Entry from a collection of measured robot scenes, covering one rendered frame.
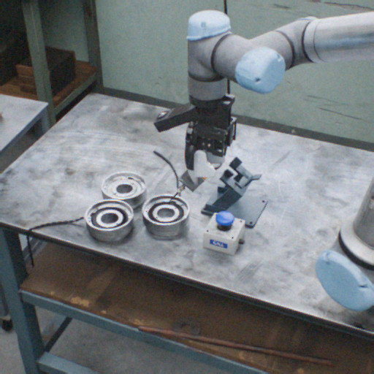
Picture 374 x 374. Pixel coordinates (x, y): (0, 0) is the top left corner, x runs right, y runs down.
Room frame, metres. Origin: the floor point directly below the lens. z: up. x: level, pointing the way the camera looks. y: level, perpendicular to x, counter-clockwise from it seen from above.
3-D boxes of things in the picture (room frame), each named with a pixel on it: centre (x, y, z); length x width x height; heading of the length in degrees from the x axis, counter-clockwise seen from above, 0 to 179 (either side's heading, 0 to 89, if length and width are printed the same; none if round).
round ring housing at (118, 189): (1.14, 0.15, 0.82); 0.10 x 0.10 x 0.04
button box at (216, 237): (0.98, -0.08, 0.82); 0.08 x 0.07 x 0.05; 68
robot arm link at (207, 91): (1.05, -0.04, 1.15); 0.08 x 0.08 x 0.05
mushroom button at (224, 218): (0.99, -0.08, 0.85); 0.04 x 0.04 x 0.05
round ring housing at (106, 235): (1.03, 0.17, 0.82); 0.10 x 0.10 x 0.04
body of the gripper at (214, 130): (1.04, -0.05, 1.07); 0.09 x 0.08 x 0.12; 65
